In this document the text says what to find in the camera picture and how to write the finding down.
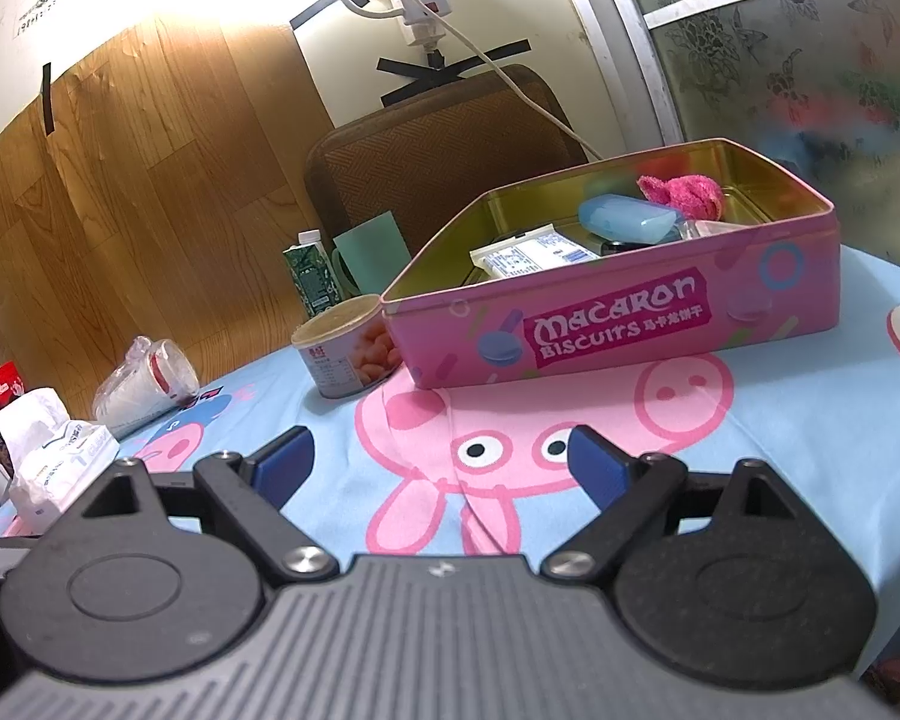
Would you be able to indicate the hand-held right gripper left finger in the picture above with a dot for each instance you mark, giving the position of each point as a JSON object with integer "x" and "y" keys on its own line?
{"x": 285, "y": 465}

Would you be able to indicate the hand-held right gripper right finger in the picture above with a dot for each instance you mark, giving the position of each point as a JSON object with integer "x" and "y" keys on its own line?
{"x": 600, "y": 469}

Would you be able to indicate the pink biscuit tin box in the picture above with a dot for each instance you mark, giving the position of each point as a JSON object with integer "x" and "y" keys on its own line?
{"x": 607, "y": 330}

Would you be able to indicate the white tissue packet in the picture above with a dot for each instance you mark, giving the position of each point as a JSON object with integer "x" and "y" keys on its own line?
{"x": 525, "y": 255}

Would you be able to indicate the blue plastic case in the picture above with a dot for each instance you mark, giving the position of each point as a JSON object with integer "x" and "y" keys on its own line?
{"x": 622, "y": 217}

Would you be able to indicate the pink fluffy cloth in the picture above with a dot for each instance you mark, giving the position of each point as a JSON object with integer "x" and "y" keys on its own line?
{"x": 686, "y": 195}

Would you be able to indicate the large soft tissue pack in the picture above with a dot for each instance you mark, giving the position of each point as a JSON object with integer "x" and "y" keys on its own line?
{"x": 52, "y": 457}

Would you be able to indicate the paper label tin can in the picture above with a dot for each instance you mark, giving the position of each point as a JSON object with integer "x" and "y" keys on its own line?
{"x": 345, "y": 367}

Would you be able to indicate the blue cartoon pig tablecloth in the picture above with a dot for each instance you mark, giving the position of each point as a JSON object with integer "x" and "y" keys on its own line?
{"x": 780, "y": 427}

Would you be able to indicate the green drink carton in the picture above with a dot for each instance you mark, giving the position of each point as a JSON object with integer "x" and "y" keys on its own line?
{"x": 311, "y": 277}

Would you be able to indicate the clear plastic packet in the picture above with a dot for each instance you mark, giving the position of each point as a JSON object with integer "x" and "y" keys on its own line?
{"x": 720, "y": 230}

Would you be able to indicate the brown woven chair back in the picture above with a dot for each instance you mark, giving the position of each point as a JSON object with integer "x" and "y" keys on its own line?
{"x": 435, "y": 150}

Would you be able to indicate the black tape cross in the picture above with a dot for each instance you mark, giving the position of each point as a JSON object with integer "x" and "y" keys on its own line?
{"x": 420, "y": 75}

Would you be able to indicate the black tape strip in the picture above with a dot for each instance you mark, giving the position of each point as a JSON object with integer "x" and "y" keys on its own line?
{"x": 47, "y": 97}

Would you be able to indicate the frosted glass sliding door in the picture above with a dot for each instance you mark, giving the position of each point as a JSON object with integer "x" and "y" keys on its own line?
{"x": 780, "y": 52}

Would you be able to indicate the wood pattern wall panel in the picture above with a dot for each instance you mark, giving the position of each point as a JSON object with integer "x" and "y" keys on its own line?
{"x": 157, "y": 202}

